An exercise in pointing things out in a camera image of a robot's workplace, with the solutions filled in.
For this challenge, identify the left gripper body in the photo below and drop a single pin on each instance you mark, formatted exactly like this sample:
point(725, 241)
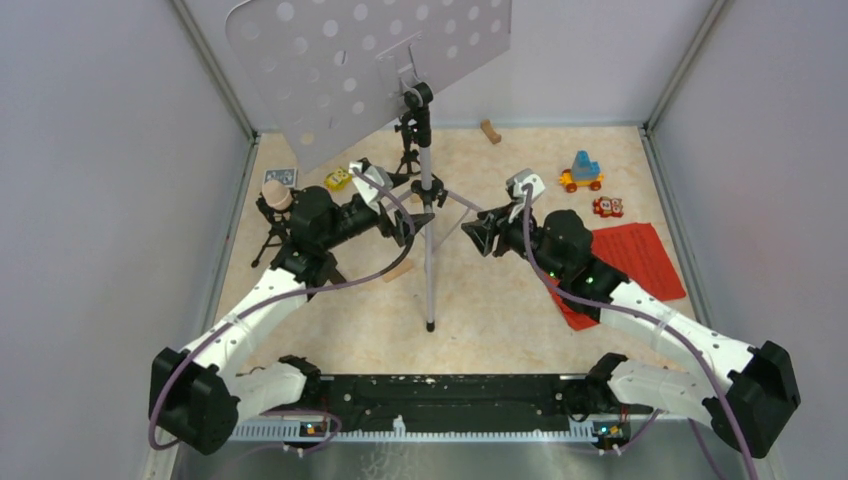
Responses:
point(388, 228)

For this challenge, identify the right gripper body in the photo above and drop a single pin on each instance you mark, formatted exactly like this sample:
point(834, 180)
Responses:
point(511, 234)

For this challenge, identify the red sheet music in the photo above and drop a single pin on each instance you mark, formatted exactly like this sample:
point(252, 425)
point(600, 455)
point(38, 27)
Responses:
point(636, 250)

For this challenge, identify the toy microphone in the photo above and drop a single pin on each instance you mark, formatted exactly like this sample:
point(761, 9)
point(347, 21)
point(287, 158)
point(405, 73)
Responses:
point(274, 203)

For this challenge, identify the silver music stand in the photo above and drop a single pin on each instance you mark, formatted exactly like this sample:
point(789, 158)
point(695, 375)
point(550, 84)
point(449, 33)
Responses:
point(334, 72)

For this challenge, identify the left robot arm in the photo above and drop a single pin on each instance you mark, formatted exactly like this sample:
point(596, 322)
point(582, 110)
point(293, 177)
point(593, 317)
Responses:
point(199, 394)

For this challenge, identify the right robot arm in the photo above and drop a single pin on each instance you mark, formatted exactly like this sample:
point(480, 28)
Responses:
point(746, 394)

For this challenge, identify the lying wooden block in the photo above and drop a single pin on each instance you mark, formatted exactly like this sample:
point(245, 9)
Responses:
point(402, 268)

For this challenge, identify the small black tripod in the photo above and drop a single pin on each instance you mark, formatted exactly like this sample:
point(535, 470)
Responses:
point(408, 168)

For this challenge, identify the yellow toy block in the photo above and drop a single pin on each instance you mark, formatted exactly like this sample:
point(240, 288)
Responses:
point(337, 180)

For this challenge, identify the yellow toy car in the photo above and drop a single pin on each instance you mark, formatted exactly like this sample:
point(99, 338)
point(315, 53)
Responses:
point(583, 173)

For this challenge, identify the red owl toy block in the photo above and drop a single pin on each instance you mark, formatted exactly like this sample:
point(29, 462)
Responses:
point(608, 207)

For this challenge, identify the upright wooden block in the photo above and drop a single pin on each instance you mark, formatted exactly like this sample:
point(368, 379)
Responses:
point(490, 132)

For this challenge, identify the blue playing card box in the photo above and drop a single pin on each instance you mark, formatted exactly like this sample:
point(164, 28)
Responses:
point(285, 176)

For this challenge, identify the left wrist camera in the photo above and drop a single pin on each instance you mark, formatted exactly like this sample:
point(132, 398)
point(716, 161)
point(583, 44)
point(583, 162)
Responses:
point(372, 184)

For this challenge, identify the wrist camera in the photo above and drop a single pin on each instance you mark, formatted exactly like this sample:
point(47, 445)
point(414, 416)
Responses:
point(523, 188)
point(372, 184)

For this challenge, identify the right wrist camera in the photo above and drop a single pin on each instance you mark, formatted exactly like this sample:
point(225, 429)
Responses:
point(523, 188)

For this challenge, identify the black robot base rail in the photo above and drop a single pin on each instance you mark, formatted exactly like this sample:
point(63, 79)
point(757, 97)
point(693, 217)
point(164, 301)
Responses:
point(470, 403)

